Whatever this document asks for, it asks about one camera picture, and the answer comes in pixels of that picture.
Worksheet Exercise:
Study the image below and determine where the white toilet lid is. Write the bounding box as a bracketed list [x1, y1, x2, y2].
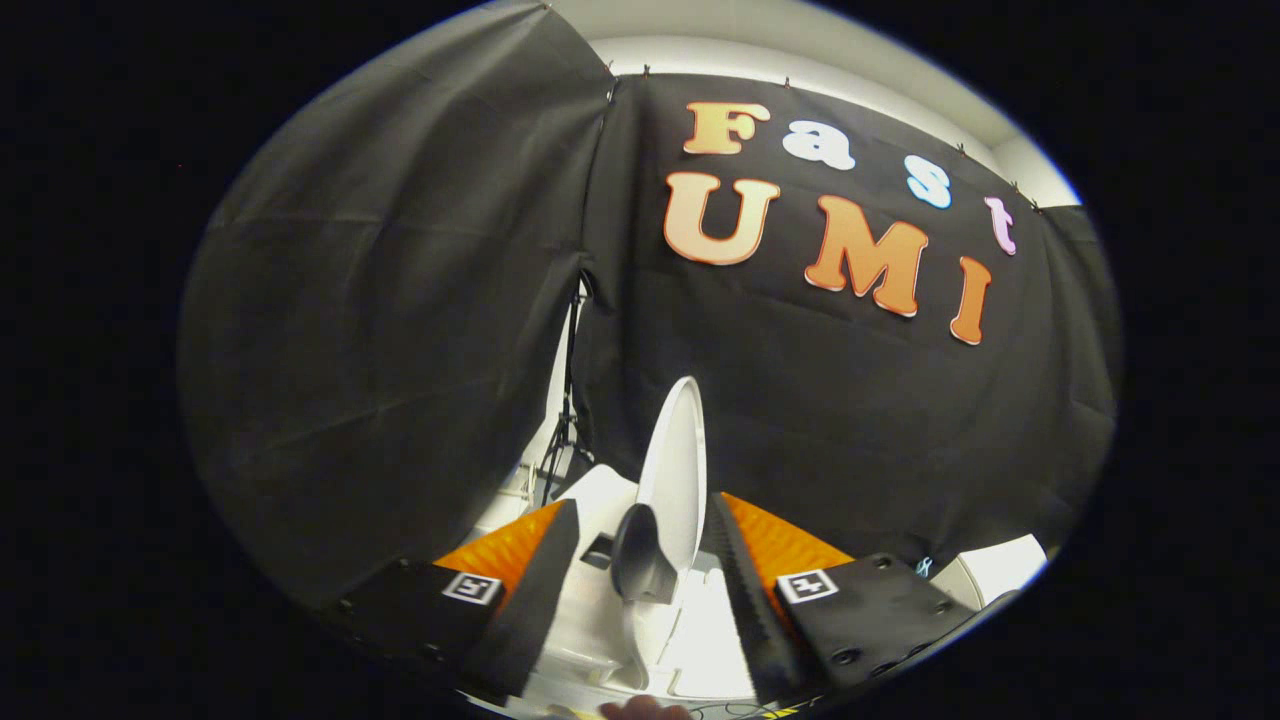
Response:
[637, 377, 708, 601]

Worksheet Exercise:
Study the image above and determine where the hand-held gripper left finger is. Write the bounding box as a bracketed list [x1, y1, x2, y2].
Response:
[330, 498, 583, 701]

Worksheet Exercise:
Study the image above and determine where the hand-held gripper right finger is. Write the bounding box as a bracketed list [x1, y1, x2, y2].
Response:
[708, 490, 979, 701]

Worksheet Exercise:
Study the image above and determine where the black backdrop cloth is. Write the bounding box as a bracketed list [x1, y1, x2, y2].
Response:
[180, 0, 1121, 611]

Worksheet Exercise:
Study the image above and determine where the white toilet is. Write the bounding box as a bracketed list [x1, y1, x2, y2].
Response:
[470, 440, 776, 713]

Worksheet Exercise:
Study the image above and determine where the black tripod stand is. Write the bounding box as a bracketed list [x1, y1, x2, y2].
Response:
[540, 275, 597, 506]

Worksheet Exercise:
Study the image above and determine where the white toilet seat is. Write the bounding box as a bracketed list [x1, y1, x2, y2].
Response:
[545, 570, 761, 701]

